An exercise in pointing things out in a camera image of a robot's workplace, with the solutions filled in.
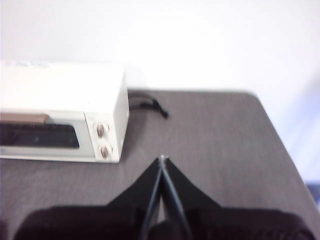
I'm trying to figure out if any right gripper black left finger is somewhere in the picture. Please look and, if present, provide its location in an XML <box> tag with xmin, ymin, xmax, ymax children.
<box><xmin>107</xmin><ymin>156</ymin><xmax>163</xmax><ymax>240</ymax></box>

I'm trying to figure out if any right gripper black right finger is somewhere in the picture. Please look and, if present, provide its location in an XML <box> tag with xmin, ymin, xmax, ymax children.
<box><xmin>163</xmin><ymin>156</ymin><xmax>222</xmax><ymax>240</ymax></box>

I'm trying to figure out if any oven door with beige handle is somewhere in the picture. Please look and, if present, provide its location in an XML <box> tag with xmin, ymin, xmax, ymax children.
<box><xmin>0</xmin><ymin>111</ymin><xmax>97</xmax><ymax>161</ymax></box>

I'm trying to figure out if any cream oven knob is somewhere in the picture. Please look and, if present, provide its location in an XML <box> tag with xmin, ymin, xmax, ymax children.
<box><xmin>97</xmin><ymin>142</ymin><xmax>114</xmax><ymax>161</ymax></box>
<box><xmin>93</xmin><ymin>122</ymin><xmax>110</xmax><ymax>138</ymax></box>

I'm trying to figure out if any cream Toshiba toaster oven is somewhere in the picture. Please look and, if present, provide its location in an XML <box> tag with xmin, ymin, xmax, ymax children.
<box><xmin>0</xmin><ymin>59</ymin><xmax>130</xmax><ymax>164</ymax></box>

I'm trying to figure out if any black oven power cable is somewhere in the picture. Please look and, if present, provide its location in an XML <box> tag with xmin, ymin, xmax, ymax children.
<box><xmin>127</xmin><ymin>92</ymin><xmax>170</xmax><ymax>119</ymax></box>

